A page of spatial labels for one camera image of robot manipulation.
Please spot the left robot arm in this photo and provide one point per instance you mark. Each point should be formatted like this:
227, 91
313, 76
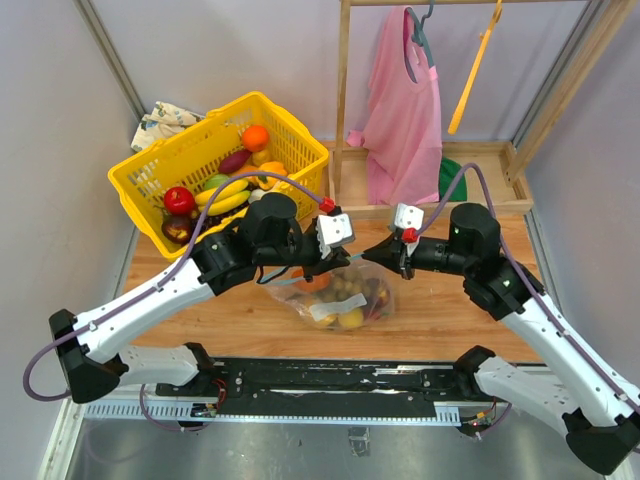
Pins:
95, 348

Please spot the peach coloured fruit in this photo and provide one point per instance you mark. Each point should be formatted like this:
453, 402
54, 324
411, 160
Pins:
351, 320

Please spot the orange fruit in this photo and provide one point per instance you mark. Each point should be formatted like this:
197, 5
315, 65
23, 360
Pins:
255, 138

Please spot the green cloth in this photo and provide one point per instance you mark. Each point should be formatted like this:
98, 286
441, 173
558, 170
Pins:
447, 172

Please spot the teal clothes hanger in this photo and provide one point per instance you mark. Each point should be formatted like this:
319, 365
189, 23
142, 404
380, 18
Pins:
414, 33

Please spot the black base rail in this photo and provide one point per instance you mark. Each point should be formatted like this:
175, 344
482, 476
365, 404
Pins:
326, 390

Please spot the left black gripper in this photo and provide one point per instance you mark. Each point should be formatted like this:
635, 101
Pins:
336, 258

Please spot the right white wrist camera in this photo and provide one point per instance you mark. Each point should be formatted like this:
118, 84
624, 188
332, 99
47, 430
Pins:
405, 216

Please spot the right aluminium frame post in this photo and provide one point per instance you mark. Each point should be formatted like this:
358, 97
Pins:
584, 24

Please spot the white garlic bulb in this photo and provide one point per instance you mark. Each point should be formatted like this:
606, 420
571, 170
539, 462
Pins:
256, 195

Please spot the left aluminium frame post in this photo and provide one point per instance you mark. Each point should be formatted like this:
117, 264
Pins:
101, 37

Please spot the brown longan bunch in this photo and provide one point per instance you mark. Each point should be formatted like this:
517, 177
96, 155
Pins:
344, 285

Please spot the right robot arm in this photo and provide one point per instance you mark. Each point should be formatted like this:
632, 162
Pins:
592, 406

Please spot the yellow banana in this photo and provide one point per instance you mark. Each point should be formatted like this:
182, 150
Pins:
220, 201

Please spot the yellow bell pepper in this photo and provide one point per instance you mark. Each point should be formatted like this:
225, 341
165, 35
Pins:
266, 182

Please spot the patterned cloth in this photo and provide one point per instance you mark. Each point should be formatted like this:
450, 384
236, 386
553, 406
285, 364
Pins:
163, 122

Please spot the green fruit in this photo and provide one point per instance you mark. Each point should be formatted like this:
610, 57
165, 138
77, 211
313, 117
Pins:
215, 181

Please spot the bright red apple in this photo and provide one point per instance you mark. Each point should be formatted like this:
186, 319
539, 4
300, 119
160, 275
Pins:
179, 200

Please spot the purple sweet potato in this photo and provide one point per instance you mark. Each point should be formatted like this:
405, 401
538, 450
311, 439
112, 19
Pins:
234, 162

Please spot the pink shirt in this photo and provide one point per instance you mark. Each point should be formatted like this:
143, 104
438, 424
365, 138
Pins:
403, 133

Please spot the yellow plastic basket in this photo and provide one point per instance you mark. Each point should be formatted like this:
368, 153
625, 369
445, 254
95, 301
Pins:
191, 157

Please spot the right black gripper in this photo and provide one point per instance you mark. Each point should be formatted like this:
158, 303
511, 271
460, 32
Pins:
395, 256

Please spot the clear zip top bag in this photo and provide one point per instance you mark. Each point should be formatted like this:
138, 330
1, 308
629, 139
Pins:
311, 308

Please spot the yellow clothes hanger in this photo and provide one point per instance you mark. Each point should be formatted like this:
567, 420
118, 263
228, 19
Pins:
460, 109

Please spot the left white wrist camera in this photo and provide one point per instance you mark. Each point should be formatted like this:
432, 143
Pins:
333, 232

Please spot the aluminium frame post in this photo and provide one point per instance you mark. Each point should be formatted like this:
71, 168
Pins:
584, 24
101, 37

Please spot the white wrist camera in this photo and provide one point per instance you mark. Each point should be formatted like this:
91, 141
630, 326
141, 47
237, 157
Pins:
333, 232
405, 216

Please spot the wooden clothes rack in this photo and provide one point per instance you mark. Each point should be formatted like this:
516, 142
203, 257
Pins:
503, 165

